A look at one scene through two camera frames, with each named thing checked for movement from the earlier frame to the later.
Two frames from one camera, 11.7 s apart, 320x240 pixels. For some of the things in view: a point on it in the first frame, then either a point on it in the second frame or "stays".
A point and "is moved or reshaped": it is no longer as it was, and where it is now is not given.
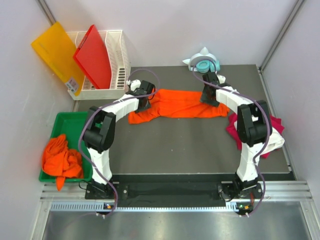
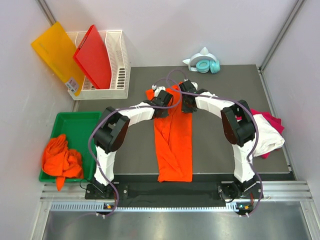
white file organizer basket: (116, 47) stays
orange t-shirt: (167, 103) is moved or reshaped
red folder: (93, 55) stays
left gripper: (148, 106) → (165, 114)
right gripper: (204, 99) → (185, 109)
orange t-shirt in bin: (59, 161) stays
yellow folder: (56, 51) stays
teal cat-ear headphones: (203, 62) stays
